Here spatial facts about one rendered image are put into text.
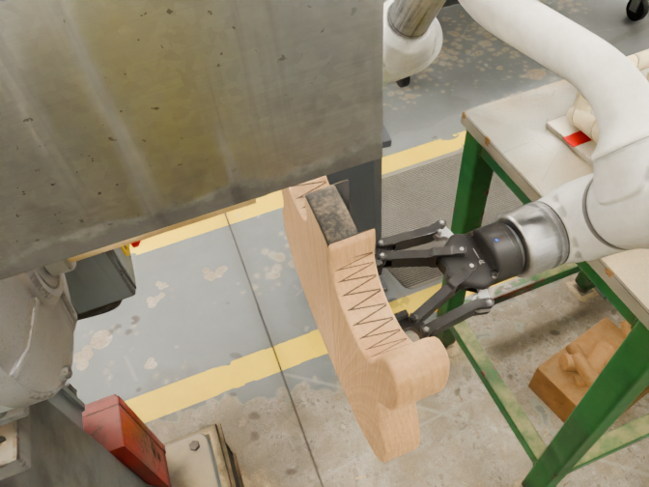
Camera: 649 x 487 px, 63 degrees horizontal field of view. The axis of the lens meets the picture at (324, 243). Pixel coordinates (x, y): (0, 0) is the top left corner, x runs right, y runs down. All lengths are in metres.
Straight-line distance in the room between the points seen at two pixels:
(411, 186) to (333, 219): 1.84
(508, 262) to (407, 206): 1.54
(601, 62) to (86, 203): 0.54
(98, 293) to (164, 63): 0.67
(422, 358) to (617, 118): 0.36
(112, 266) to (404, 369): 0.56
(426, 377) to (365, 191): 1.17
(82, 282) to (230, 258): 1.29
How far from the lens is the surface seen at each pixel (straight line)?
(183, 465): 1.45
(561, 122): 1.14
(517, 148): 1.08
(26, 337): 0.50
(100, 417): 1.20
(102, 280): 0.88
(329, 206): 0.47
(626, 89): 0.65
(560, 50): 0.69
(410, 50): 1.36
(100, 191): 0.30
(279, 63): 0.28
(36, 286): 0.52
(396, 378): 0.40
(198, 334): 1.96
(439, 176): 2.35
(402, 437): 0.61
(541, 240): 0.70
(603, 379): 1.08
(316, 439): 1.72
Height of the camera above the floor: 1.61
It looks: 50 degrees down
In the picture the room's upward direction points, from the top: 7 degrees counter-clockwise
